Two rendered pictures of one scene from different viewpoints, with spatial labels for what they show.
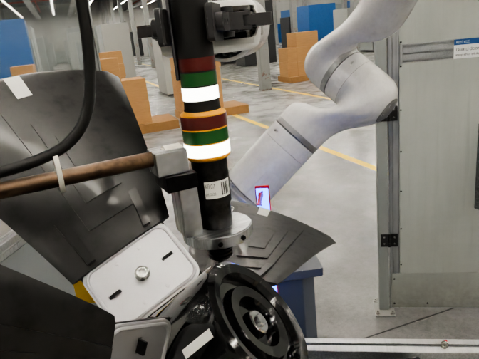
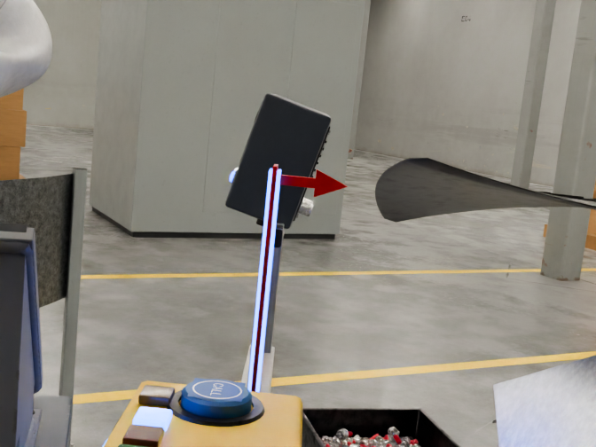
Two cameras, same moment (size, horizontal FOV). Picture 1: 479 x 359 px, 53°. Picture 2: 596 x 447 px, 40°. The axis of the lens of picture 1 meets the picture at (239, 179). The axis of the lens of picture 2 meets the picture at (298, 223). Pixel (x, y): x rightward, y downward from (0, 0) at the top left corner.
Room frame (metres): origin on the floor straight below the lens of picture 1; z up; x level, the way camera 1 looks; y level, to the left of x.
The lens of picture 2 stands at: (0.89, 0.65, 1.25)
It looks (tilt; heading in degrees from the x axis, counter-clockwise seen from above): 9 degrees down; 259
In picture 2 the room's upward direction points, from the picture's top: 6 degrees clockwise
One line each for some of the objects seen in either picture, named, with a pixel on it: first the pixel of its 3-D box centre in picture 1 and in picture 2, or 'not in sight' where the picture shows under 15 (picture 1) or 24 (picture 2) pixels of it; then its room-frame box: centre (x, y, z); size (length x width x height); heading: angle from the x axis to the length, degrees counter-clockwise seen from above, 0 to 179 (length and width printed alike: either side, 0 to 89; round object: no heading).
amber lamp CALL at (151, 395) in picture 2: not in sight; (156, 396); (0.88, 0.20, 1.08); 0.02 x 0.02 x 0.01; 79
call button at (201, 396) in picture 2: not in sight; (216, 401); (0.85, 0.21, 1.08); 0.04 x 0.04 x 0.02
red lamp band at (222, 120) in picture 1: (203, 120); not in sight; (0.45, 0.03, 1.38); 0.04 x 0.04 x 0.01
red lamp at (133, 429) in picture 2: not in sight; (143, 437); (0.89, 0.26, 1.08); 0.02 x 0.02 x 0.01; 79
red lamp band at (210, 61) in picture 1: (197, 63); not in sight; (0.45, 0.03, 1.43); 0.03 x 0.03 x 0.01
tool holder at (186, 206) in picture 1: (202, 191); not in sight; (0.44, 0.04, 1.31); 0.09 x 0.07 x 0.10; 114
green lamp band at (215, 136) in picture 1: (205, 133); not in sight; (0.45, 0.03, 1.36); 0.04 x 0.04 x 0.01
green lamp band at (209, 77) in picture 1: (198, 77); not in sight; (0.45, 0.03, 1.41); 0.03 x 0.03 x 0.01
